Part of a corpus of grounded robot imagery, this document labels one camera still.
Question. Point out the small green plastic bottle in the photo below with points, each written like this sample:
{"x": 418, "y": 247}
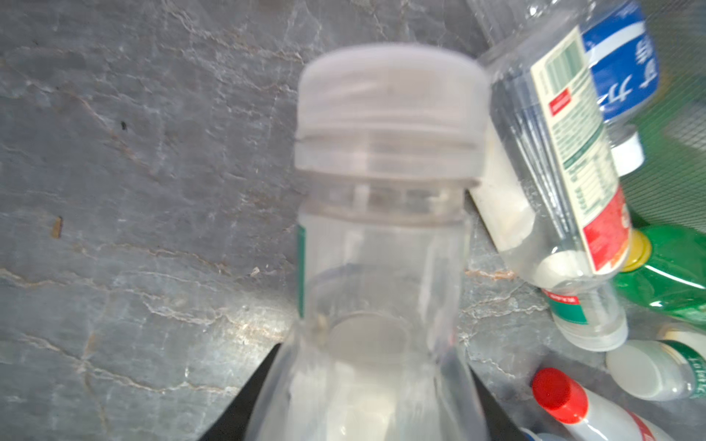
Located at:
{"x": 665, "y": 272}

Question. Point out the small bottle green label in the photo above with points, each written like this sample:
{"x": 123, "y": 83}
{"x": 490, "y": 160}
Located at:
{"x": 672, "y": 367}

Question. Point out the square bottle red green label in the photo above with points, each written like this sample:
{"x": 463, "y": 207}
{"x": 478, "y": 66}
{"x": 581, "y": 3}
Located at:
{"x": 551, "y": 198}

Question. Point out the clear bottle blue label white cap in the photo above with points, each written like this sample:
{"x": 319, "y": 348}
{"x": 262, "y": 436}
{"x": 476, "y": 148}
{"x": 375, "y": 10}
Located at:
{"x": 621, "y": 56}

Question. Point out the clear bottle red cap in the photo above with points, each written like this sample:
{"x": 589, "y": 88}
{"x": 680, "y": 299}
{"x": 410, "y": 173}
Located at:
{"x": 586, "y": 415}

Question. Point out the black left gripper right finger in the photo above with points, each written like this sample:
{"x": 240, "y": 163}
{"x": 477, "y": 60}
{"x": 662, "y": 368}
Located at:
{"x": 500, "y": 426}

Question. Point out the grey mesh waste bin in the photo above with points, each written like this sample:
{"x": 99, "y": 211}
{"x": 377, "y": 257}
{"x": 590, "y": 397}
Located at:
{"x": 669, "y": 188}

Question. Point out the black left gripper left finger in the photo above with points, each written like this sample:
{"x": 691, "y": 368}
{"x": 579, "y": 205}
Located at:
{"x": 232, "y": 424}

